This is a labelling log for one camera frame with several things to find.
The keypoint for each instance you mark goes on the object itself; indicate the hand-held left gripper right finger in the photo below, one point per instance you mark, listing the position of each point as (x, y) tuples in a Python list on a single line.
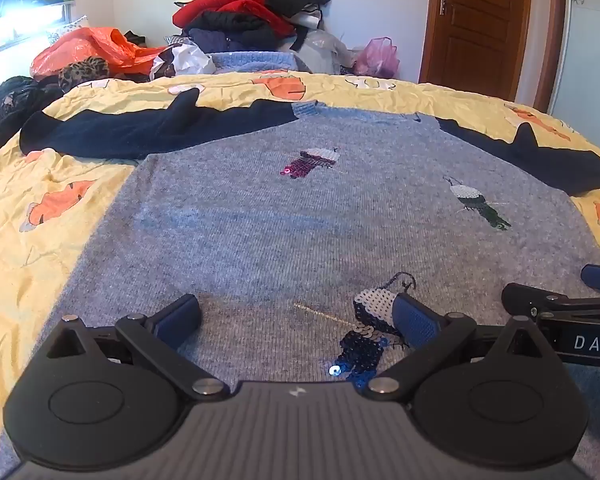
[(415, 325)]

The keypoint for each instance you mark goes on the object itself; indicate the white floral cloth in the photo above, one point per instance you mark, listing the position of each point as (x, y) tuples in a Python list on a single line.
[(62, 31)]

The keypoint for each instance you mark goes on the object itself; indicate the bright window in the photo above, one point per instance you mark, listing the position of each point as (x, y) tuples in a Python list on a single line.
[(20, 25)]

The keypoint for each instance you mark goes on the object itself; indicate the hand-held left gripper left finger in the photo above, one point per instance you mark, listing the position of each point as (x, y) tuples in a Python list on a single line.
[(180, 314)]

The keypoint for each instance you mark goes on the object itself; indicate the grey sweater with navy sleeves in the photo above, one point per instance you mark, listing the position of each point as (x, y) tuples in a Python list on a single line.
[(260, 220)]

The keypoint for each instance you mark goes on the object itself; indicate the dark navy garment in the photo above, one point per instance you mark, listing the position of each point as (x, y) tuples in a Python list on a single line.
[(240, 35)]

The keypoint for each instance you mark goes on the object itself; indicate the red garment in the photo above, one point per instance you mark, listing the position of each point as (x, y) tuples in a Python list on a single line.
[(230, 5)]

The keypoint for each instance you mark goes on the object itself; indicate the dark floral cloth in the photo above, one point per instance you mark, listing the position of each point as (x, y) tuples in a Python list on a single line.
[(5, 105)]

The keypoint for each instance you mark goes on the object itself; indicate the orange plastic bag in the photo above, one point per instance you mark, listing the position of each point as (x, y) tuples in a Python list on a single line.
[(90, 47)]

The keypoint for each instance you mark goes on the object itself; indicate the yellow printed bedsheet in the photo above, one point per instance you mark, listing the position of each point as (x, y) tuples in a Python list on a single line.
[(55, 240)]

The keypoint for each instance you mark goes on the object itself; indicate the pink plastic bag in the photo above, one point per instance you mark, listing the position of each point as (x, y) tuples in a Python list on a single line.
[(377, 57)]

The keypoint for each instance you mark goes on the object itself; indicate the brown wooden door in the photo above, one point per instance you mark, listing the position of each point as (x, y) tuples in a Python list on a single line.
[(480, 25)]

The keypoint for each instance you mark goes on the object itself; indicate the leopard print cloth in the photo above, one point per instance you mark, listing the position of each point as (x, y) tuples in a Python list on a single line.
[(82, 72)]

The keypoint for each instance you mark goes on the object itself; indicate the white crumpled cloth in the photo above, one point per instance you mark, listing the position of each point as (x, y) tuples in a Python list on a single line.
[(192, 60)]

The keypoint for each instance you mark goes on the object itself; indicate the clear plastic bag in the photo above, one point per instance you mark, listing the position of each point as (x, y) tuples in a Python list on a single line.
[(325, 50)]

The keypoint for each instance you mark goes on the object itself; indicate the light blue knitted cloth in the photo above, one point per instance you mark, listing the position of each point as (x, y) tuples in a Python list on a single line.
[(255, 62)]

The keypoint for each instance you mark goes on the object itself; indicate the white flower-print panel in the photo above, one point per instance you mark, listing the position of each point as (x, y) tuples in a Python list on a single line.
[(590, 35)]

